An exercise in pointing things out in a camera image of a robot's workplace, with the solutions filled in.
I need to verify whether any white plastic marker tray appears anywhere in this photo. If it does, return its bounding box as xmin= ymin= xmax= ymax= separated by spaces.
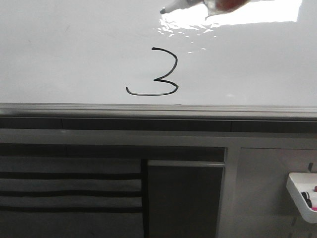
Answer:
xmin=286 ymin=173 xmax=317 ymax=224

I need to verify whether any pink marker in tray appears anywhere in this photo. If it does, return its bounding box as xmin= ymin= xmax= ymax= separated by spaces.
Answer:
xmin=310 ymin=186 xmax=317 ymax=211

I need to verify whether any grey fabric pocket organizer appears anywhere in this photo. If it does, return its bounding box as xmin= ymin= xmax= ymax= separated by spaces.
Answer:
xmin=0 ymin=144 xmax=149 ymax=238

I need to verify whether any white metal stand frame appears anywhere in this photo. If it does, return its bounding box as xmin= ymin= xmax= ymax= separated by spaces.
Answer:
xmin=0 ymin=118 xmax=317 ymax=238

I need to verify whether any white black whiteboard marker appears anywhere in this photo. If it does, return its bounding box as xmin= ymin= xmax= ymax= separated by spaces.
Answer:
xmin=159 ymin=0 xmax=251 ymax=21

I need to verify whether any white whiteboard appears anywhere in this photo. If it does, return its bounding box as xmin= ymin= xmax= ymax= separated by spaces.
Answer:
xmin=0 ymin=0 xmax=317 ymax=118

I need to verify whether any white marker in tray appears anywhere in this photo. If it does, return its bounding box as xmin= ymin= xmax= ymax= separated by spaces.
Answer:
xmin=301 ymin=191 xmax=317 ymax=210

